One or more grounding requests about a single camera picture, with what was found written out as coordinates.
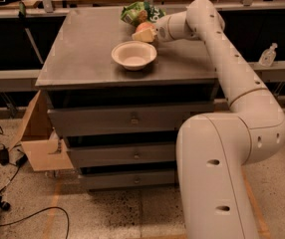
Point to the green chip bag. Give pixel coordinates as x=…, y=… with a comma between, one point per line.
x=140, y=12

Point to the grey drawer cabinet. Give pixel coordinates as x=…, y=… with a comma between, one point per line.
x=80, y=72

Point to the middle grey drawer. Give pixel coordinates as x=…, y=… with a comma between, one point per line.
x=147, y=152

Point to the top grey drawer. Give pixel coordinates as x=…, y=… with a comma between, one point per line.
x=124, y=119

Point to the white paper bowl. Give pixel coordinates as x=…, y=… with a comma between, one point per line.
x=134, y=55

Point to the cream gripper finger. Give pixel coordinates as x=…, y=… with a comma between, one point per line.
x=145, y=35

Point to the grey metal rail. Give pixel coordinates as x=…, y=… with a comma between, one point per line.
x=18, y=80

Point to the black power adapter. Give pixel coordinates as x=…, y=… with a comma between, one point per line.
x=4, y=156

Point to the red apple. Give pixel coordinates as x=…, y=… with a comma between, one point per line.
x=145, y=25

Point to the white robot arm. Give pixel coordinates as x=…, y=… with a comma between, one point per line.
x=211, y=148

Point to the bottom grey drawer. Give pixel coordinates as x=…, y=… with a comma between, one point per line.
x=128, y=179

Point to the open cardboard box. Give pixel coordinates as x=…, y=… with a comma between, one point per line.
x=44, y=149

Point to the clear sanitizer bottle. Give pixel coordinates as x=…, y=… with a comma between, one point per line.
x=268, y=56

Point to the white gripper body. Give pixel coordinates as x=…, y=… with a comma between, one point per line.
x=161, y=28

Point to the grey drawer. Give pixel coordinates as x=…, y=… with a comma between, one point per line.
x=147, y=152
x=124, y=119
x=128, y=179

